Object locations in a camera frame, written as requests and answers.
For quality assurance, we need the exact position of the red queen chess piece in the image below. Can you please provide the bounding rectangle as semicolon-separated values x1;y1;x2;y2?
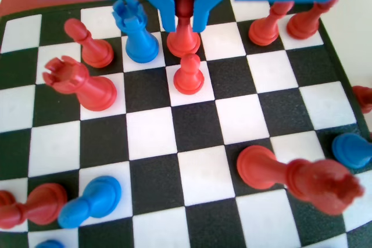
236;145;366;217

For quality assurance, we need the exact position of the red bishop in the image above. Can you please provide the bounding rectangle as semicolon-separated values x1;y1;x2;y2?
167;0;201;59

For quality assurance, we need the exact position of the black and white chessboard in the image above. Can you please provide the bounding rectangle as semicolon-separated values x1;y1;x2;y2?
0;0;372;248

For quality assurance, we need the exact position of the red rook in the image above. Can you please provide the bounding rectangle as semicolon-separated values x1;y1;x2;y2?
42;56;118;112

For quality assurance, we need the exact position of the red pawn chess piece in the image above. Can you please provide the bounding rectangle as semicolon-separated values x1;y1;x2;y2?
63;17;115;69
0;183;68;230
248;0;295;47
0;189;17;210
286;0;340;41
173;53;205;95

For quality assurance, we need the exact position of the blue pawn chess piece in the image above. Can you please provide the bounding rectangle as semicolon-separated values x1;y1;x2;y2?
34;239;66;248
57;175;122;230
331;132;372;170

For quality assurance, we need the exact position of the red knight chess piece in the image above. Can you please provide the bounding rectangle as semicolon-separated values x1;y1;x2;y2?
352;85;372;114

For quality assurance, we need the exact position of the blue rook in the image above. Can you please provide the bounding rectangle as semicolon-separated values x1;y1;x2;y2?
112;0;160;64

